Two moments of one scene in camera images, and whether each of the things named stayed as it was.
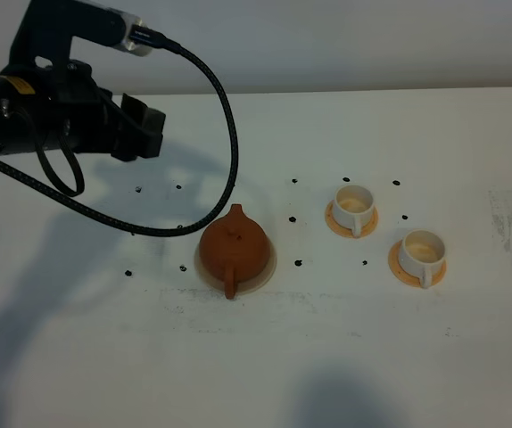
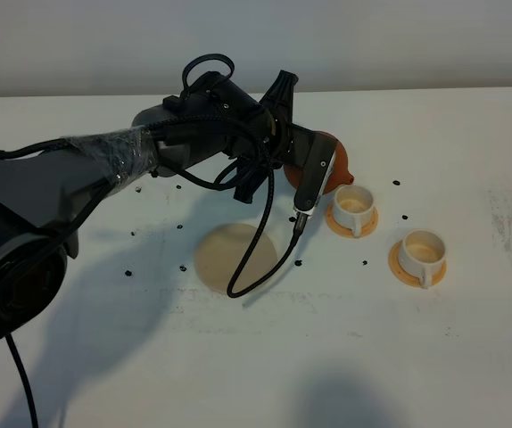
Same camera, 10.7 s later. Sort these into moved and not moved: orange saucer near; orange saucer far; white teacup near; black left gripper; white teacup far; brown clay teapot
Moved: black left gripper; brown clay teapot
Not moved: orange saucer far; white teacup far; orange saucer near; white teacup near
